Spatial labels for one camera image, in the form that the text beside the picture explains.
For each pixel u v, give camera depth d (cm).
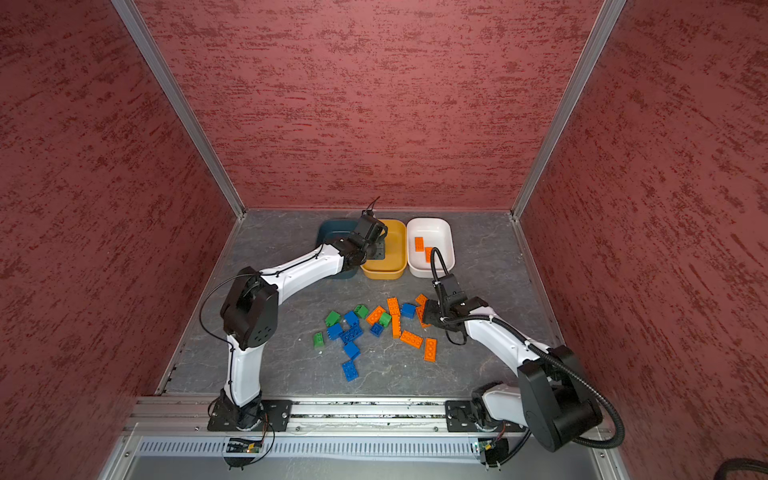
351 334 88
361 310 92
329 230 111
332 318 89
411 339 87
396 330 87
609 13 71
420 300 95
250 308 52
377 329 89
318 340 85
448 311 66
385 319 91
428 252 106
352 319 90
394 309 92
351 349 85
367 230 72
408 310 94
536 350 45
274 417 74
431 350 85
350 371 81
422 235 111
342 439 71
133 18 71
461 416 74
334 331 87
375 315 92
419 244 110
